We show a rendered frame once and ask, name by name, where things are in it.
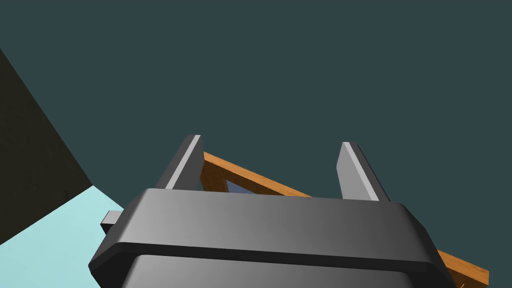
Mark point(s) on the wooden framed picture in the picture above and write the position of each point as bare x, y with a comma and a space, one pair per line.
248, 178

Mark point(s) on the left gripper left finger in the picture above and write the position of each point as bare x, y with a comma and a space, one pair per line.
186, 166

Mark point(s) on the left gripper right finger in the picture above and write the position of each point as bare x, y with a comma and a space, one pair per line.
356, 176

